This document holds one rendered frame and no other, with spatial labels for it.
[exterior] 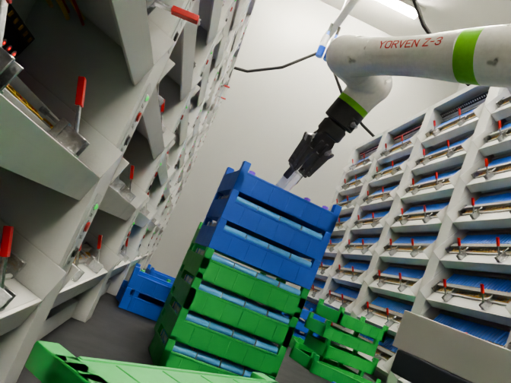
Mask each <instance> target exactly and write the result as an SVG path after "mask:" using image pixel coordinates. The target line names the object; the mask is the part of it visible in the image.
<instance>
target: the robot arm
mask: <svg viewBox="0 0 511 383"><path fill-rule="evenodd" d="M326 62H327V65H328V67H329V69H330V70H331V72H332V73H333V74H335V75H336V76H337V77H338V78H340V79H341V80H342V81H343V82H344V83H345V84H346V85H347V86H346V88H345V89H344V90H343V92H342V93H341V94H340V95H339V97H338V98H337V99H336V100H335V101H334V103H333V104H332V105H331V106H330V107H329V108H328V109H327V111H326V112H325V114H326V115H327V116H328V118H327V117H325V118H324V119H323V120H322V121H321V122H320V124H319V125H318V129H317V130H316V131H314V132H313V133H308V132H307V131H305V132H304V134H303V138H302V140H301V141H300V143H299V144H298V145H297V147H296V149H295V150H294V152H293V153H292V154H291V156H290V158H289V160H288V162H289V165H290V167H289V168H288V169H287V171H286V172H285V173H284V174H283V177H282V178H281V179H280V180H279V181H278V183H277V184H276V186H278V187H280V188H282V189H284V190H286V191H288V192H289V191H290V190H291V189H292V188H293V187H294V186H295V185H296V184H297V183H298V182H299V181H300V180H301V179H302V178H303V177H304V178H306V177H310V176H311V175H312V174H313V173H314V172H315V171H317V170H318V169H319V168H320V167H321V166H322V165H323V164H324V163H325V162H326V161H327V160H329V159H331V158H333V156H334V154H333V153H332V148H333V147H334V145H335V143H339V142H340V141H341V140H342V138H343V137H344V136H345V135H346V133H345V132H348V133H349V134H351V133H352V131H353V130H354V129H357V128H358V125H359V124H360V123H361V121H362V120H363V119H364V118H365V117H366V115H367V114H368V113H369V112H370V111H371V110H372V109H373V108H374V107H375V106H376V105H377V104H379V103H380V102H381V101H383V100H384V99H385V98H386V97H387V96H388V95H389V93H390V91H391V89H392V76H405V77H415V78H428V79H434V80H438V81H448V82H453V83H459V84H471V85H478V86H487V87H505V88H507V89H508V90H509V92H510V94H511V24H503V25H493V26H486V27H473V28H467V29H461V30H451V31H446V32H441V33H431V34H424V35H417V36H361V35H354V34H344V35H341V36H338V37H337V38H335V39H334V40H333V41H332V42H331V43H330V45H329V46H328V49H327V52H326ZM299 168H300V169H299ZM298 169H299V170H298ZM297 170H298V171H297Z"/></svg>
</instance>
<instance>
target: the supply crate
mask: <svg viewBox="0 0 511 383"><path fill-rule="evenodd" d="M250 166H251V163H249V162H247V161H243V163H242V165H241V167H240V170H237V171H235V172H234V169H232V168H230V167H227V169H226V171H225V174H224V176H223V178H222V180H221V183H220V185H219V187H218V189H217V192H220V193H222V194H224V195H226V196H227V195H229V194H230V190H231V189H235V190H237V191H239V192H240V193H239V194H238V196H239V197H241V198H243V199H246V200H247V201H250V202H252V203H253V204H257V205H258V206H260V207H263V208H265V209H267V210H269V211H271V212H274V213H276V214H278V215H280V216H282V217H285V218H287V219H289V220H292V221H293V222H295V223H298V224H300V225H301V226H305V227H306V228H308V229H311V230H313V231H315V232H317V233H322V232H327V233H330V234H332V232H333V230H334V228H335V224H336V222H337V220H338V217H339V214H340V212H341V209H342V207H341V206H339V205H337V204H333V207H332V210H331V211H329V210H326V209H325V208H323V207H320V206H318V205H316V204H314V203H312V202H310V201H308V200H305V199H303V198H301V197H299V196H297V195H295V194H293V193H290V192H288V191H286V190H284V189H282V188H280V187H278V186H276V185H273V184H271V183H270V182H267V181H265V180H264V179H261V178H259V177H257V176H254V175H253V174H251V173H248V171H249V168H250Z"/></svg>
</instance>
